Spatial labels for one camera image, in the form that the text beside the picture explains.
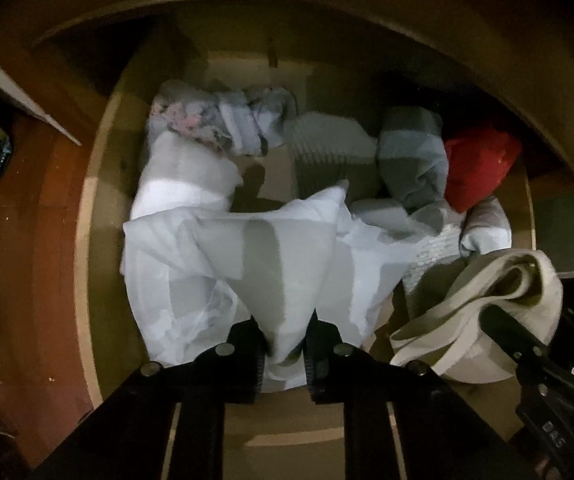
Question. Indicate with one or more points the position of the floral underwear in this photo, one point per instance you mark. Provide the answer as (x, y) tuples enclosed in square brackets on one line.
[(187, 120)]

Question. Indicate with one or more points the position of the small white grey underwear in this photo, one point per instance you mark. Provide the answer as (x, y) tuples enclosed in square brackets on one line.
[(487, 230)]

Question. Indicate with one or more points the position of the white board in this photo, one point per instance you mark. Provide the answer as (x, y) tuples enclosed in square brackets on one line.
[(22, 95)]

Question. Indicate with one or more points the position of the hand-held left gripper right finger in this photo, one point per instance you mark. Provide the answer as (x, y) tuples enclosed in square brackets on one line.
[(319, 365)]

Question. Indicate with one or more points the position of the grey ribbed underwear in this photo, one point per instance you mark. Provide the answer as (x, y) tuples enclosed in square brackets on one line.
[(332, 155)]

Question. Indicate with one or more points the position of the large white underwear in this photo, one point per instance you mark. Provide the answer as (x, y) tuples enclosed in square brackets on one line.
[(267, 260)]

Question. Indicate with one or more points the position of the pale blue-grey underwear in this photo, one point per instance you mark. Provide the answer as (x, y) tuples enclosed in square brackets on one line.
[(257, 115)]

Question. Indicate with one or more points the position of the grey two-tone rolled underwear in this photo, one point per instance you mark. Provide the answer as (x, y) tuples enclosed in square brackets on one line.
[(412, 160)]

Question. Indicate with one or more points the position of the white folded underwear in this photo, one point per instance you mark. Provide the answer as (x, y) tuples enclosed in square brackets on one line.
[(182, 175)]

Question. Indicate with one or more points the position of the grey hexagon print underwear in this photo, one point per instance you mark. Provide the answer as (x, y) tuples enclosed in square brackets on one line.
[(437, 255)]

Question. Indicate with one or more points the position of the red underwear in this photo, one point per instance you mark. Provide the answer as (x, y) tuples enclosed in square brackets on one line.
[(477, 165)]

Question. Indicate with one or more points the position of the cream underwear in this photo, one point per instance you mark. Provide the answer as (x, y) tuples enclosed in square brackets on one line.
[(482, 285)]

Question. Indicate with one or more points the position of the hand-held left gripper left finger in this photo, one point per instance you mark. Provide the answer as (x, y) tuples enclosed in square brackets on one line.
[(247, 360)]

